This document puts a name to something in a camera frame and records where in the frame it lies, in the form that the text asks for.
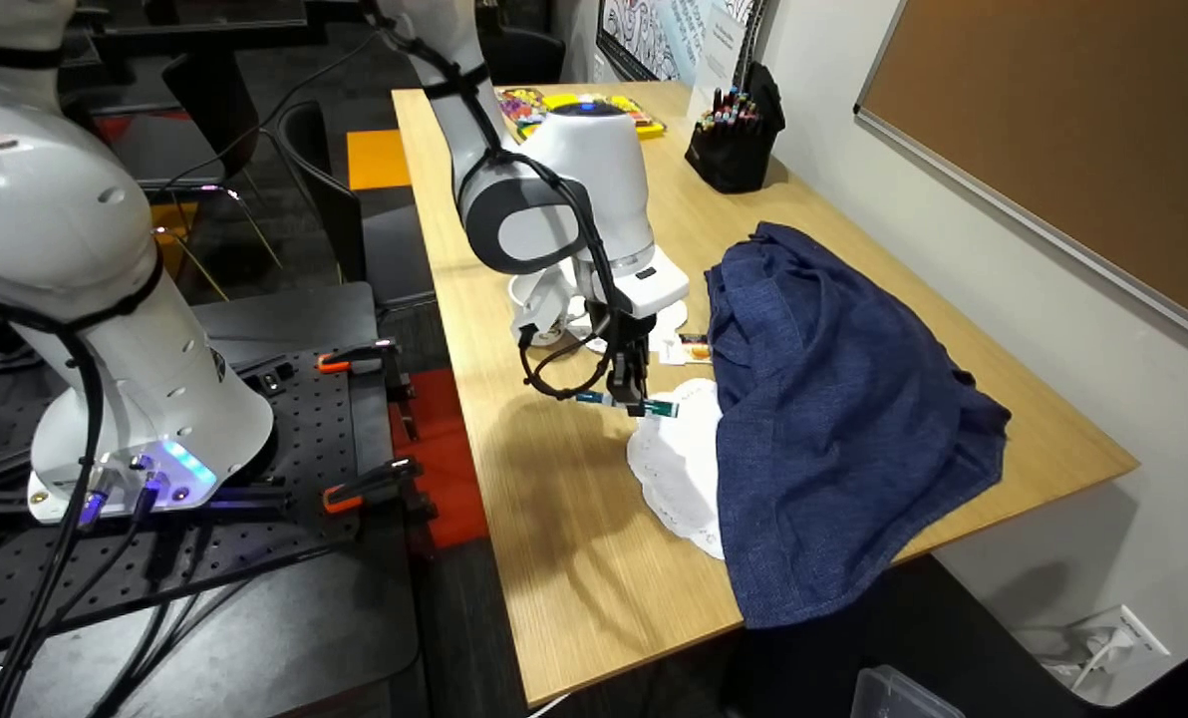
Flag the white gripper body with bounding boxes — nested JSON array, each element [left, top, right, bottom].
[[600, 247, 694, 323]]

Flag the small orange and white item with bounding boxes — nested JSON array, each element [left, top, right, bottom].
[[673, 327, 720, 366]]

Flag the black pouch with pens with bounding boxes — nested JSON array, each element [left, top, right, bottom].
[[682, 60, 791, 194]]

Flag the yellow crayon box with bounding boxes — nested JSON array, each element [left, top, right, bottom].
[[541, 89, 672, 144]]

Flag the dark blue cloth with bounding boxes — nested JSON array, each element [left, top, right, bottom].
[[702, 219, 1016, 629]]

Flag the colourful small card pack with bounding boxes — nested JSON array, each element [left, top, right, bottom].
[[491, 82, 556, 137]]

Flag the whiteboard with drawings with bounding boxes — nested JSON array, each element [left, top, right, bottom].
[[596, 0, 762, 94]]

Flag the black office chair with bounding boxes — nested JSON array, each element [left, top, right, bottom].
[[491, 24, 575, 89]]

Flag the orange seat pad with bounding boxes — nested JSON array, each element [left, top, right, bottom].
[[343, 126, 415, 198]]

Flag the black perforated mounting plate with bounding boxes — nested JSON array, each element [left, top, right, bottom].
[[0, 342, 415, 658]]

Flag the grey bin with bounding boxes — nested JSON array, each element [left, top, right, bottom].
[[844, 662, 969, 718]]

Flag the brown cork board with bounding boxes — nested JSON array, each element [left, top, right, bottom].
[[852, 0, 1188, 372]]

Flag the white plastic floor object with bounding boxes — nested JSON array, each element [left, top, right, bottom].
[[1012, 601, 1178, 703]]

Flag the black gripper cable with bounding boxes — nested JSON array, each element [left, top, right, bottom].
[[515, 298, 621, 404]]

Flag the orange handled black clamp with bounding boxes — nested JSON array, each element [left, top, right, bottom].
[[318, 449, 423, 519], [313, 336, 403, 383]]

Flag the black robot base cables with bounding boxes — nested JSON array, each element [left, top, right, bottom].
[[0, 330, 230, 718]]

